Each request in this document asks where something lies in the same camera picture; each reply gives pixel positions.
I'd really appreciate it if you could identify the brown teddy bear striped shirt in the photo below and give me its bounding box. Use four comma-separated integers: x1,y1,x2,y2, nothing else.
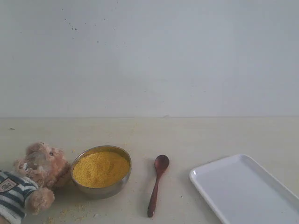
0,142,71,224

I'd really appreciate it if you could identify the white rectangular plastic tray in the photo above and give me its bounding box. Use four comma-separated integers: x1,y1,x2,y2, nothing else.
189,154,299,224

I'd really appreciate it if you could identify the steel bowl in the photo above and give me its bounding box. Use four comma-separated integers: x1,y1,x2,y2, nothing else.
71,146,132,198

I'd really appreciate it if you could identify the yellow millet grain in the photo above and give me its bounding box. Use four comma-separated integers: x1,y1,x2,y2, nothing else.
73,151,130,188

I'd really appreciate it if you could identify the dark wooden spoon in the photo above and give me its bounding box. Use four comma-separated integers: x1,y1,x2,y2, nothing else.
147,154,170,218

